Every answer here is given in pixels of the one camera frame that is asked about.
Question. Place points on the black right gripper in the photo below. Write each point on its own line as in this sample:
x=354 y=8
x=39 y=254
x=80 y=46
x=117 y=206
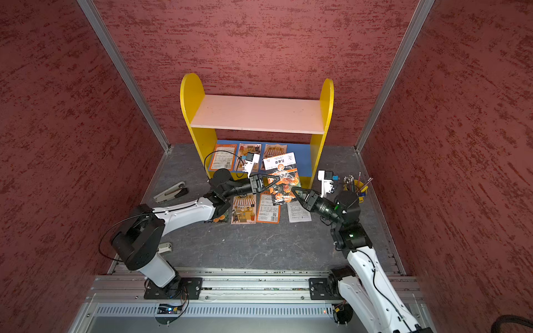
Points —
x=311 y=199

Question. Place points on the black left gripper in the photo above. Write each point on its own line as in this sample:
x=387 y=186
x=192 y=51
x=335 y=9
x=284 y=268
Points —
x=257 y=183

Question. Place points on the white seed bag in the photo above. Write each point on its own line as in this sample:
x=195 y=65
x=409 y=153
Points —
x=297 y=213

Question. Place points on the marigold seed bag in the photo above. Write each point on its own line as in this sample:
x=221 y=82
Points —
x=285 y=167
x=224 y=218

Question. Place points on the orange bordered seed bag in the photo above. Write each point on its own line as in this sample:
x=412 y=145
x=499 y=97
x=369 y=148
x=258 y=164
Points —
x=267 y=212
x=223 y=157

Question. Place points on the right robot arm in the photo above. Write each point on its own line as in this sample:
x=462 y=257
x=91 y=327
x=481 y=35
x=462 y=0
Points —
x=366 y=258

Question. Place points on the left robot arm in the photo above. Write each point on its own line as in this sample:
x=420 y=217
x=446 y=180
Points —
x=136 y=239

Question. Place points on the yellow wooden shelf unit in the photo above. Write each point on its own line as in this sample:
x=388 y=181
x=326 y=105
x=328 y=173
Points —
x=204 y=114

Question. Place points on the yellow pen holder cup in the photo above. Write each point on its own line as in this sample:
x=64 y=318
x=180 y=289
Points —
x=357 y=185

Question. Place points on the white grey stapler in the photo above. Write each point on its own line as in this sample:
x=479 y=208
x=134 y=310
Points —
x=175 y=191

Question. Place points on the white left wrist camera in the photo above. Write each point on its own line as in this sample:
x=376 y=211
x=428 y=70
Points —
x=250 y=160

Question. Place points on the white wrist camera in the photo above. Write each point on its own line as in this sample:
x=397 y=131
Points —
x=250 y=160
x=328 y=180

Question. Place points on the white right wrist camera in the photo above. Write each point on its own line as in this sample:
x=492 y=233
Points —
x=328 y=180

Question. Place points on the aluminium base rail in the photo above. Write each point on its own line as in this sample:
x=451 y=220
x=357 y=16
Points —
x=233 y=293

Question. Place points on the aluminium corner post right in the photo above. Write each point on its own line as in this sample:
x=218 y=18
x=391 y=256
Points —
x=419 y=17

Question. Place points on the aluminium corner post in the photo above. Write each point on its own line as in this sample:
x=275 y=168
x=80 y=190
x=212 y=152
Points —
x=419 y=17
x=97 y=23

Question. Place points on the aluminium corner post left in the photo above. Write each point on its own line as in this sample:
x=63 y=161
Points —
x=97 y=23

